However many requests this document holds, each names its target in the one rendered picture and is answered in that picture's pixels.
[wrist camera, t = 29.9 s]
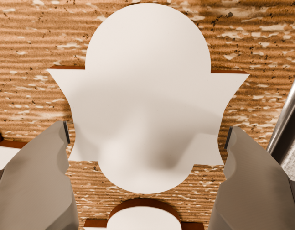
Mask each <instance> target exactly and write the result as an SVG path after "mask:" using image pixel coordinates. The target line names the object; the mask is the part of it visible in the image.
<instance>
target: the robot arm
mask: <svg viewBox="0 0 295 230"><path fill-rule="evenodd" d="M68 144H70V137H69V131H68V125H67V121H61V120H59V121H56V122H55V123H53V124H52V125H51V126H50V127H48V128H47V129H45V130H44V131H43V132H42V133H40V134H39V135H38V136H36V137H35V138H34V139H32V140H31V141H30V142H29V143H27V144H26V145H25V146H24V147H22V148H21V149H20V150H19V151H18V152H17V153H16V154H15V155H14V156H13V157H12V158H11V160H10V161H9V162H8V163H7V164H6V165H5V167H4V168H3V169H1V170H0V230H78V228H79V220H78V210H77V205H76V201H75V197H74V193H73V189H72V185H71V181H70V178H69V177H68V176H66V175H65V173H66V171H67V170H68V168H69V162H68V158H67V153H66V148H67V146H68ZM224 149H226V150H227V153H228V157H227V160H226V163H225V166H224V170H223V173H224V175H225V177H226V181H224V182H222V183H221V184H220V185H219V189H218V192H217V195H216V199H215V202H214V205H213V209H212V213H211V217H210V221H209V225H208V229H207V230H295V181H293V180H291V179H290V178H289V176H288V175H287V174H286V172H285V171H284V170H283V168H282V167H281V166H280V165H279V164H278V163H277V161H276V160H275V159H274V158H273V157H272V156H271V155H270V154H269V153H268V152H267V151H266V150H265V149H264V148H263V147H262V146H260V145H259V144H258V143H257V142H256V141H255V140H254V139H253V138H251V137H250V136H249V135H248V134H247V133H246V132H245V131H243V130H242V129H241V128H240V127H238V126H233V127H232V126H230V128H229V131H228V136H227V139H226V143H225V147H224Z"/></svg>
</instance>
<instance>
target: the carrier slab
mask: <svg viewBox="0 0 295 230"><path fill-rule="evenodd" d="M140 3H156V4H161V5H166V6H168V7H171V8H173V9H175V10H177V11H180V12H181V13H182V14H184V15H186V16H187V17H188V18H189V19H190V20H191V21H192V22H193V23H194V24H195V25H196V26H197V27H198V29H199V30H200V32H201V33H202V35H203V37H204V38H205V41H206V43H207V46H208V50H209V53H210V59H211V70H239V71H245V72H247V73H249V74H250V75H249V76H248V77H247V78H246V80H245V81H244V82H243V83H242V85H241V86H240V87H239V88H238V90H237V91H236V92H235V94H234V95H233V97H232V98H231V99H230V101H229V103H228V104H227V106H226V108H225V110H224V113H223V117H222V121H221V125H220V129H219V134H218V137H217V143H218V148H219V152H220V155H221V158H222V161H223V163H224V165H202V164H194V165H193V168H192V170H191V172H190V174H189V175H188V176H187V178H186V179H185V180H184V181H183V182H182V183H180V184H179V185H177V186H176V187H174V188H172V189H169V190H167V191H164V192H160V193H150V194H144V193H134V192H131V191H127V190H125V189H122V188H120V187H118V186H116V185H115V184H113V183H112V182H111V181H109V180H108V179H107V178H106V176H105V175H104V174H103V172H102V171H101V169H100V167H99V164H98V161H72V160H68V162H69V168H68V170H67V171H66V173H65V175H66V176H68V177H69V178H70V181H71V185H72V189H73V193H74V197H75V201H76V205H77V210H78V220H79V228H78V230H85V229H84V228H83V227H84V223H85V220H86V219H90V220H108V218H109V214H110V212H111V211H112V210H113V208H115V207H116V206H117V205H119V204H120V203H123V202H125V201H128V200H132V199H154V200H158V201H161V202H163V203H166V204H168V205H169V206H171V207H172V208H173V209H174V210H175V211H176V212H177V213H178V214H179V217H180V220H181V223H203V225H204V229H205V230H207V229H208V225H209V221H210V217H211V213H212V209H213V205H214V202H215V199H216V195H217V192H218V189H219V185H220V184H221V183H222V182H224V181H226V177H225V175H224V173H223V170H224V166H225V163H226V160H227V157H228V153H227V150H226V149H224V147H225V143H226V139H227V136H228V131H229V128H230V126H232V127H233V126H238V127H240V128H241V129H242V130H243V131H245V132H246V133H247V134H248V135H249V136H250V137H251V138H253V139H254V140H255V141H256V142H257V143H258V144H259V145H260V146H262V147H263V148H264V149H265V150H266V148H267V146H268V143H269V141H270V138H271V136H272V134H273V131H274V128H275V126H276V123H277V121H278V118H279V116H280V113H281V111H282V109H283V106H284V104H285V101H286V98H287V96H288V94H289V91H290V88H291V86H292V83H293V81H294V79H295V0H0V135H1V138H2V139H3V140H9V141H19V142H27V143H29V142H30V141H31V140H32V139H34V138H35V137H36V136H38V135H39V134H40V133H42V132H43V131H44V130H45V129H47V128H48V127H50V126H51V125H52V124H53V123H55V122H56V121H59V120H61V121H67V125H68V131H69V137H70V144H68V146H67V148H66V153H67V158H68V159H69V157H70V154H71V152H72V149H73V146H74V143H75V138H76V132H75V128H74V123H73V118H72V112H71V107H70V105H69V102H68V100H67V98H66V96H65V95H64V93H63V92H62V90H61V89H60V87H59V86H58V84H57V83H56V81H55V80H54V78H53V77H52V76H51V75H50V73H49V72H48V70H47V68H49V67H51V66H81V67H85V61H86V54H87V49H88V46H89V43H90V41H91V38H92V36H93V34H94V33H95V31H96V30H97V28H98V27H99V26H100V24H101V23H102V22H103V21H104V20H105V19H106V18H108V17H109V16H110V15H112V14H113V13H115V12H116V11H118V10H120V9H122V8H125V7H127V6H130V5H134V4H140Z"/></svg>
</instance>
